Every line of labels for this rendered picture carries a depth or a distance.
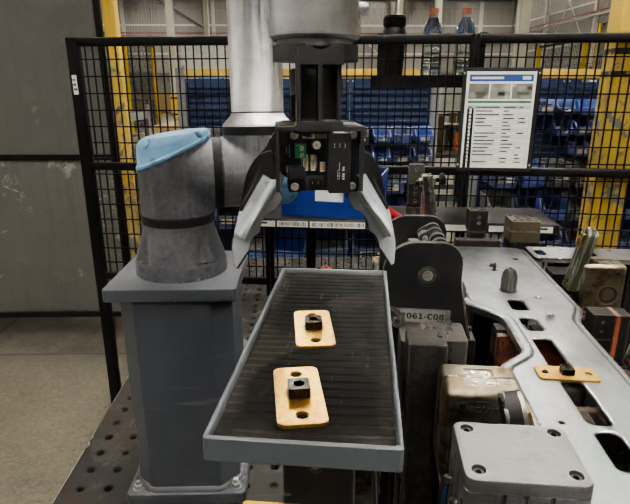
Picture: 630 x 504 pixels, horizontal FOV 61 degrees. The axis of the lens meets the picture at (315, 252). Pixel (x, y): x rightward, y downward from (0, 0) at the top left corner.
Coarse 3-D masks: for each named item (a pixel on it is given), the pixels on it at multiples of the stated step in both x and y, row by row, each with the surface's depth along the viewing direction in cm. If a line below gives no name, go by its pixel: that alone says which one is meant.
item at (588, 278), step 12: (588, 264) 112; (600, 264) 112; (612, 264) 111; (588, 276) 112; (600, 276) 112; (612, 276) 111; (624, 276) 111; (588, 288) 112; (600, 288) 112; (612, 288) 113; (576, 300) 115; (588, 300) 113; (600, 300) 113; (612, 300) 113
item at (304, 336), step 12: (300, 312) 58; (312, 312) 58; (324, 312) 58; (300, 324) 55; (312, 324) 54; (324, 324) 55; (300, 336) 53; (312, 336) 53; (324, 336) 53; (300, 348) 51; (312, 348) 51
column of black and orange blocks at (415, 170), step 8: (408, 168) 148; (416, 168) 145; (424, 168) 145; (408, 176) 148; (416, 176) 146; (408, 184) 148; (408, 192) 147; (416, 192) 147; (408, 200) 148; (416, 200) 148; (408, 208) 148; (416, 208) 148
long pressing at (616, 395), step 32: (480, 256) 132; (512, 256) 132; (480, 288) 111; (544, 288) 111; (512, 320) 95; (544, 320) 95; (576, 320) 96; (576, 352) 84; (544, 384) 75; (608, 384) 75; (544, 416) 68; (576, 416) 68; (608, 416) 68; (576, 448) 62; (608, 480) 57
